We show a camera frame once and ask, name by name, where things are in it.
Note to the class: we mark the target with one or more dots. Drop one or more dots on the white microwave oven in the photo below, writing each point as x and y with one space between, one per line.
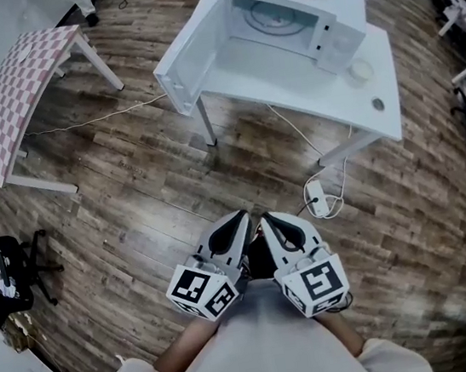
341 6

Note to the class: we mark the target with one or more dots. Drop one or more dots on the white table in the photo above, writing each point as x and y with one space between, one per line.
311 101

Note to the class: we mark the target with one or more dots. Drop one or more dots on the person's left forearm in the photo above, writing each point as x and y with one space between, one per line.
183 351

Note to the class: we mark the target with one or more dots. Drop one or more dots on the small white disc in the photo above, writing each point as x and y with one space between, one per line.
27 53

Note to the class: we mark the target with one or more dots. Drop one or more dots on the pink checkered table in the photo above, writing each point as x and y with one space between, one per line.
9 96

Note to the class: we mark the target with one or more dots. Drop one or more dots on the white power strip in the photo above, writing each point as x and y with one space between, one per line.
316 197

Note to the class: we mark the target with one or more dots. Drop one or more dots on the grey plate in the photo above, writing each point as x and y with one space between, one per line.
278 19

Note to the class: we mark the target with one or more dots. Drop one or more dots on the person's light shirt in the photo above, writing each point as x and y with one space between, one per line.
260 349

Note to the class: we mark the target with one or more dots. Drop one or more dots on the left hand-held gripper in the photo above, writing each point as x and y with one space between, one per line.
212 282

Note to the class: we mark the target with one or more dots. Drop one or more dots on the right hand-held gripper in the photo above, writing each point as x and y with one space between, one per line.
320 284

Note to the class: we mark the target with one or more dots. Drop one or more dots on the person's right forearm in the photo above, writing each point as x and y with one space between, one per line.
344 333

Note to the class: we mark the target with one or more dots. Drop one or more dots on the person's black trousers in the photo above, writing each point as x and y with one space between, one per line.
261 263

